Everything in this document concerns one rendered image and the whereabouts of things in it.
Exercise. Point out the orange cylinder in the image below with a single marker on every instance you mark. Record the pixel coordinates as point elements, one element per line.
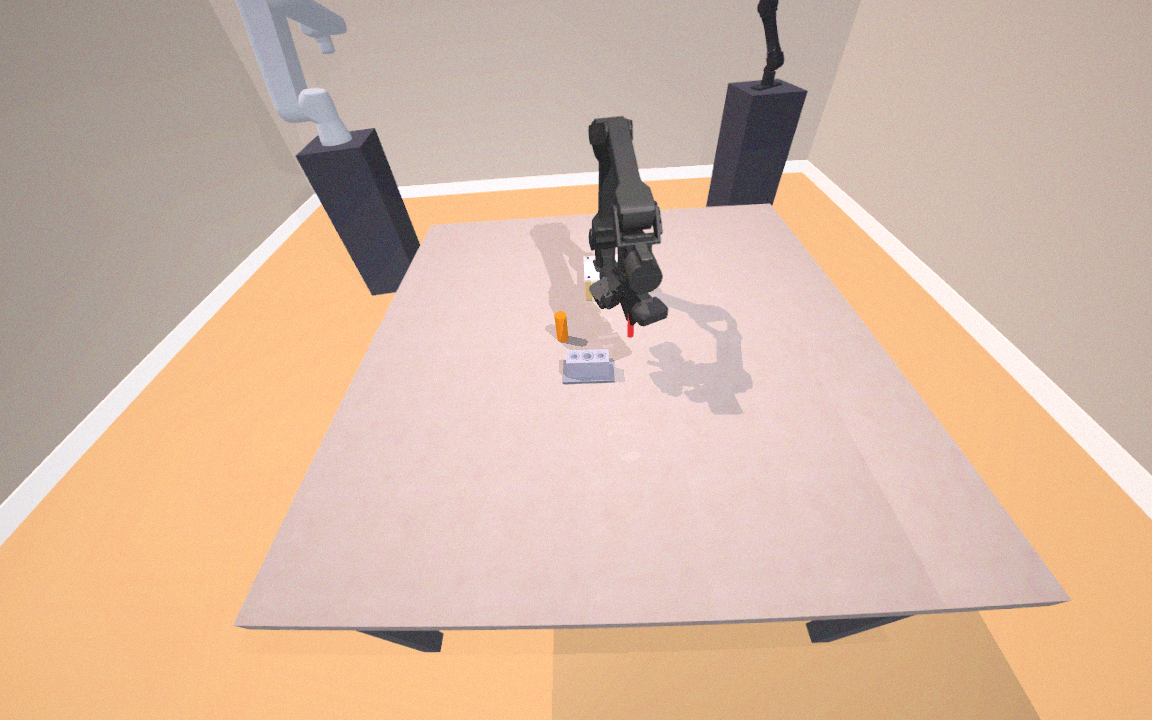
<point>561,326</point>

